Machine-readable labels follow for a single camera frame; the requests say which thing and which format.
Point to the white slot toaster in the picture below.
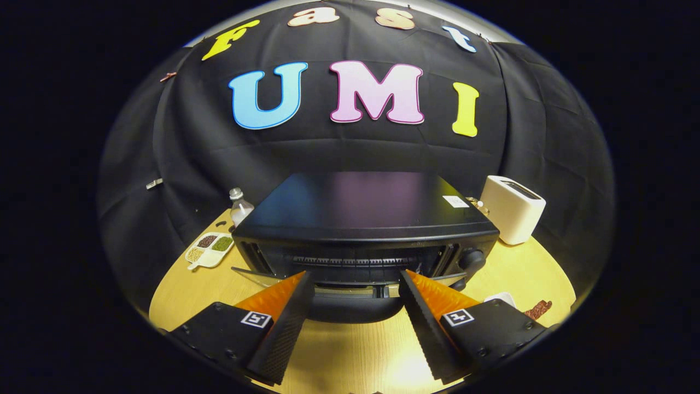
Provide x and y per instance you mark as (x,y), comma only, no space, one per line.
(511,219)

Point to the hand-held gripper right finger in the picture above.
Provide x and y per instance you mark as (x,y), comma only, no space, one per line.
(426,334)

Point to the white divided condiment dish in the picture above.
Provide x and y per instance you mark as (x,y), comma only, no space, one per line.
(210,249)

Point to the red meat piece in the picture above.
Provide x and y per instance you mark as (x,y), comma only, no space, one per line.
(538,310)

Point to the silver cloth clip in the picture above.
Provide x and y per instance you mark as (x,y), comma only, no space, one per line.
(154,183)

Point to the reddish cloth clip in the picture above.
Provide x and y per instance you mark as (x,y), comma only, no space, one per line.
(168,76)

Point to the black toaster oven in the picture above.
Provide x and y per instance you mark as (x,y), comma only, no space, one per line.
(361,208)

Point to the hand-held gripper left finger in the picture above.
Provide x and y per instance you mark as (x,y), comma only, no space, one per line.
(284,334)

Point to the clear plastic bottle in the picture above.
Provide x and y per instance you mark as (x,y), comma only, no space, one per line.
(239,210)

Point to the white rectangular tray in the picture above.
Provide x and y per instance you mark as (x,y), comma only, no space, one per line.
(503,298)

